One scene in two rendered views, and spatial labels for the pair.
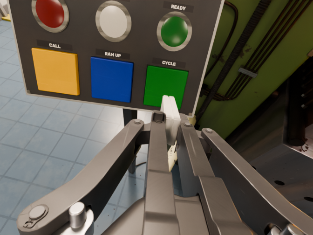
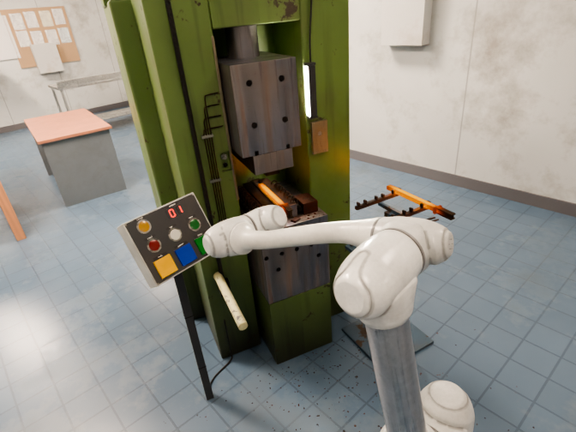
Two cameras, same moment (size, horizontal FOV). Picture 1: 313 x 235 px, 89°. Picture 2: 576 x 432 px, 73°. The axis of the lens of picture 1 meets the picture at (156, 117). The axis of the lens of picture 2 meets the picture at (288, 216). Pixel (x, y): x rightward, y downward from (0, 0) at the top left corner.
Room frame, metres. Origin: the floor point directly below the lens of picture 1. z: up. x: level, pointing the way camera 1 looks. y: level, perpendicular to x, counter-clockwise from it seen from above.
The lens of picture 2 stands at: (-1.11, 0.70, 1.89)
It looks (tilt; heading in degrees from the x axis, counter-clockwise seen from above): 28 degrees down; 318
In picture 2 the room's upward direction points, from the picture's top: 5 degrees counter-clockwise
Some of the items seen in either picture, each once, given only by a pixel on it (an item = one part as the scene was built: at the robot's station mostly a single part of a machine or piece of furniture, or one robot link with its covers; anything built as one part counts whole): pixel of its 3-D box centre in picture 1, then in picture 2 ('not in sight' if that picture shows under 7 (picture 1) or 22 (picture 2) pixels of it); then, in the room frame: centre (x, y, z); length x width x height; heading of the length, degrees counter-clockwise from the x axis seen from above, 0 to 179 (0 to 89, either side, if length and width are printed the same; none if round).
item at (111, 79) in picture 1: (112, 80); (185, 255); (0.22, 0.10, 1.01); 0.07 x 0.05 x 0.07; 95
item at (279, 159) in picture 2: not in sight; (258, 149); (0.42, -0.52, 1.24); 0.42 x 0.20 x 0.10; 160
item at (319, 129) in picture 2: not in sight; (319, 136); (0.24, -0.79, 1.27); 0.09 x 0.02 x 0.17; 70
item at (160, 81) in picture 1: (164, 87); (204, 243); (0.22, 0.00, 1.01); 0.07 x 0.05 x 0.07; 95
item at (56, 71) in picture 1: (58, 72); (165, 266); (0.21, 0.20, 1.01); 0.07 x 0.05 x 0.07; 95
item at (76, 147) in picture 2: not in sight; (75, 153); (4.48, -0.68, 0.41); 1.52 x 0.78 x 0.81; 172
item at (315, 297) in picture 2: not in sight; (284, 297); (0.41, -0.58, 0.23); 0.56 x 0.38 x 0.47; 160
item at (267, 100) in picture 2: not in sight; (261, 99); (0.41, -0.56, 1.49); 0.42 x 0.39 x 0.40; 160
